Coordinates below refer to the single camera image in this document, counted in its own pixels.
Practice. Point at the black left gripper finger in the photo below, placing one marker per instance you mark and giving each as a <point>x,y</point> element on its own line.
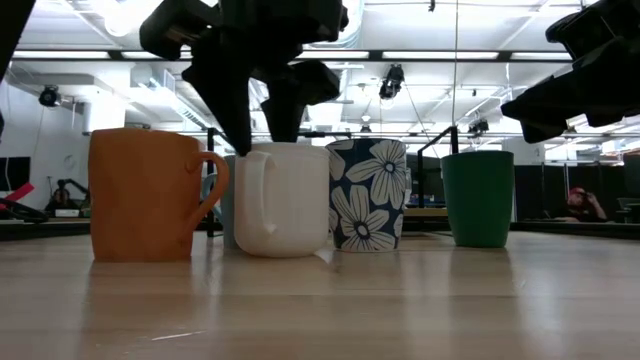
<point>225,90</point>
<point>287,110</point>

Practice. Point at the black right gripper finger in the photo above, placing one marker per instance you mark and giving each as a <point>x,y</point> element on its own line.
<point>590,85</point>
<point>542,131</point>

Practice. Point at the green cup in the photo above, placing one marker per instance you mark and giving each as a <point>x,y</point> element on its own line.
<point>477,200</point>

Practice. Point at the light blue mug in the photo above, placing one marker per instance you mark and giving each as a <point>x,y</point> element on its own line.
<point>229,200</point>

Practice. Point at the blue white floral mug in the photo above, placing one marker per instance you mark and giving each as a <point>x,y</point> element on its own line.
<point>367,195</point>

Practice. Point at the orange mug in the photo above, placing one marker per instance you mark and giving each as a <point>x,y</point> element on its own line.
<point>140,195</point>

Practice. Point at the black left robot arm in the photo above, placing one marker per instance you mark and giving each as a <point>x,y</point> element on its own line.
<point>12,30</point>

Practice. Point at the background black robot arm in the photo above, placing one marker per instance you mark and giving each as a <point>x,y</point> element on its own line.
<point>65,200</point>

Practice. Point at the black partition screen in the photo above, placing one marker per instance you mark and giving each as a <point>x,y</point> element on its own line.
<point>540,190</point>

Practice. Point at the black ceiling spotlight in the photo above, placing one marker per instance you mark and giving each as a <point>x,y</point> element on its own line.
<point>49,96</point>
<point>391,80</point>
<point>478,127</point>

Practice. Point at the person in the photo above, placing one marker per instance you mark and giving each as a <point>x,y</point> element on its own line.
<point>580,205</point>

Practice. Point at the black wall monitor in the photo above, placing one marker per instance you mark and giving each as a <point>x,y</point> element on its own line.
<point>15,174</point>

